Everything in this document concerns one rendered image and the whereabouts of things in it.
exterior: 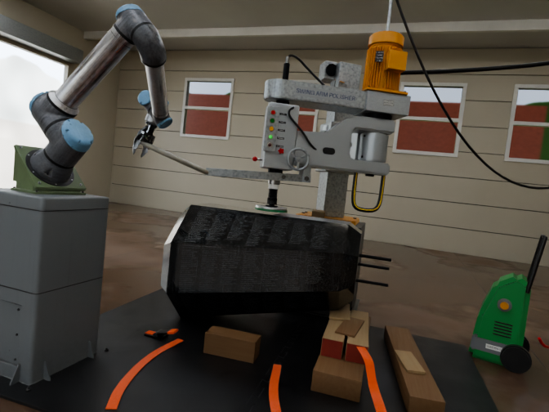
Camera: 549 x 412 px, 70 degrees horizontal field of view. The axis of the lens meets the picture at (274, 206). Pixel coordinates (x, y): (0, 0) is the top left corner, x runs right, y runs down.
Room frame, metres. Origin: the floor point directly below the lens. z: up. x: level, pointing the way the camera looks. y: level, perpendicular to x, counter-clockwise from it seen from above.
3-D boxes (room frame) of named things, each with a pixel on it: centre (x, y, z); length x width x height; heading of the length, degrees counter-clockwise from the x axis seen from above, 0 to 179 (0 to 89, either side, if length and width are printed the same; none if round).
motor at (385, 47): (2.70, -0.64, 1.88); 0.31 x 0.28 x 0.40; 8
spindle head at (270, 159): (2.64, -0.06, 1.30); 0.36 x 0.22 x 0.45; 98
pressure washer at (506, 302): (2.56, -1.61, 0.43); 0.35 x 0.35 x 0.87; 59
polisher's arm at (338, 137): (2.67, -0.37, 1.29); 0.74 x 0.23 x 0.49; 98
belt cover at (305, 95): (2.67, -0.33, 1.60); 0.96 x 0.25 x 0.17; 98
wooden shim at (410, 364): (2.11, -0.84, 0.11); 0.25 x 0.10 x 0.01; 178
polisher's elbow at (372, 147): (2.72, -0.63, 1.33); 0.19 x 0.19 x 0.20
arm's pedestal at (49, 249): (1.91, 1.11, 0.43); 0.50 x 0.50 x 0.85; 71
